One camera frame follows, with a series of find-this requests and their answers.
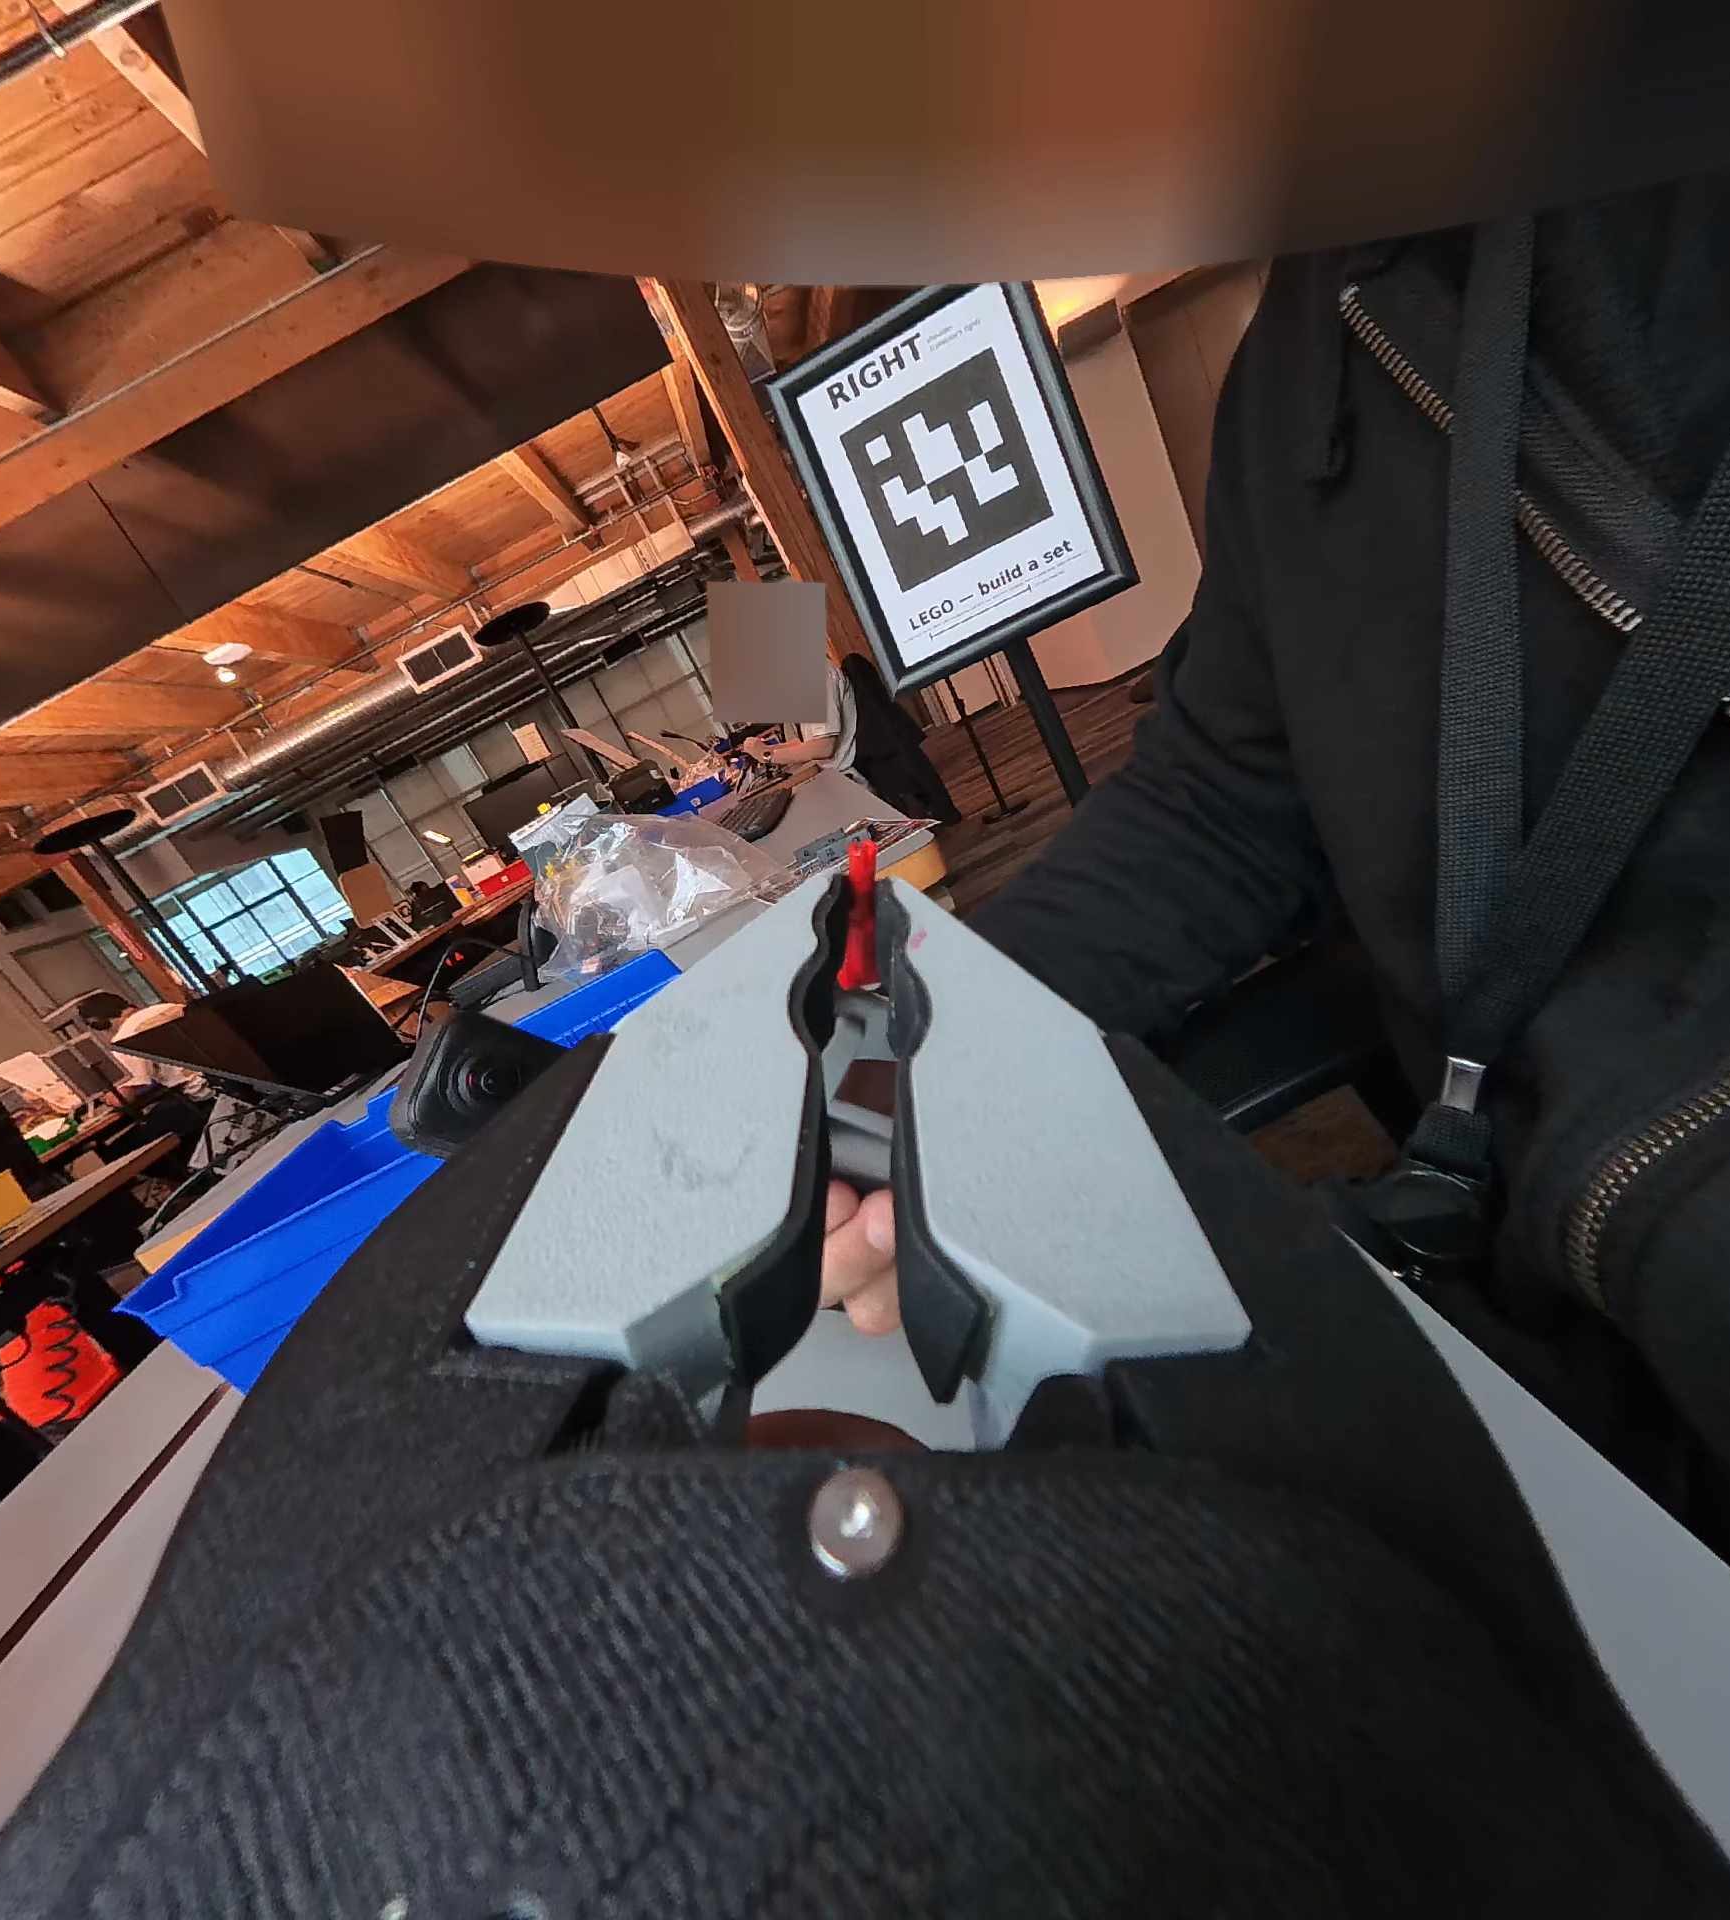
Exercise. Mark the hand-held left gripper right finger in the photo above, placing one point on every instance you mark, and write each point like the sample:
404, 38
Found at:
1060, 1185

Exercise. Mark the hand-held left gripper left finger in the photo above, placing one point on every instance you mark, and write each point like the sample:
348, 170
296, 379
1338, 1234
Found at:
640, 1171

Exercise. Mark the long red lego pin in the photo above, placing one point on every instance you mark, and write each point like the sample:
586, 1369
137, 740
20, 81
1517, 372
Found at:
856, 945

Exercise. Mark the person's right hand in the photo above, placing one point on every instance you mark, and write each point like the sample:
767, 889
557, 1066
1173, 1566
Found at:
863, 1260

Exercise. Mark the black monitor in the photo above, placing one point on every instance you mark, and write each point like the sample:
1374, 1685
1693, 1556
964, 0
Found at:
281, 1028

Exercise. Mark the blue plastic bin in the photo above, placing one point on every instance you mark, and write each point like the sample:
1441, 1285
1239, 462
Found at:
281, 1244

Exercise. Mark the clear plastic parts bag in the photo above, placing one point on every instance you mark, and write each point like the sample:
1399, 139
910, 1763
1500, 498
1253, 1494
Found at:
640, 885

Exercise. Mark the black floor lamp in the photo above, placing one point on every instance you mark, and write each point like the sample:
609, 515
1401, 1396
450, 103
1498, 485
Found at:
512, 622
84, 830

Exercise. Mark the person's black jacket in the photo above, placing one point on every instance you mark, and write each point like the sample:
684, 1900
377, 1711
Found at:
1330, 750

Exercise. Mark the framed sign on stand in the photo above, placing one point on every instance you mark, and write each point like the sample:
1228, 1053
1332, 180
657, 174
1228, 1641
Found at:
954, 481

